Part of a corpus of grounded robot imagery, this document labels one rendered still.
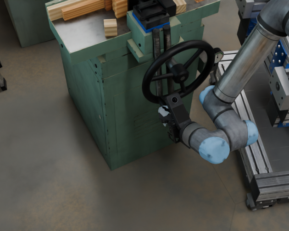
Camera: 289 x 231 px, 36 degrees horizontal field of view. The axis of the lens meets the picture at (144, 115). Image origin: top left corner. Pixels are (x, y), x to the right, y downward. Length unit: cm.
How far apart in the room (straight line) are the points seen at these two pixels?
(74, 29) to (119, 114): 47
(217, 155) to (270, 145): 93
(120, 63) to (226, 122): 50
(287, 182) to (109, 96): 88
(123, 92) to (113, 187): 61
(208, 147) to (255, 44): 31
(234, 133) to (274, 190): 76
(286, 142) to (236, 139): 91
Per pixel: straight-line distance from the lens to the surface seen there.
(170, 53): 142
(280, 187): 204
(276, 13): 117
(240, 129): 131
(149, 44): 148
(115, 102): 179
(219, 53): 182
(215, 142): 124
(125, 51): 160
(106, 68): 162
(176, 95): 139
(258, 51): 124
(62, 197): 220
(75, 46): 151
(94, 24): 158
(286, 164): 213
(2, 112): 254
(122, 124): 194
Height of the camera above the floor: 197
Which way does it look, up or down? 54 degrees down
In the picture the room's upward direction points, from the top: 1 degrees clockwise
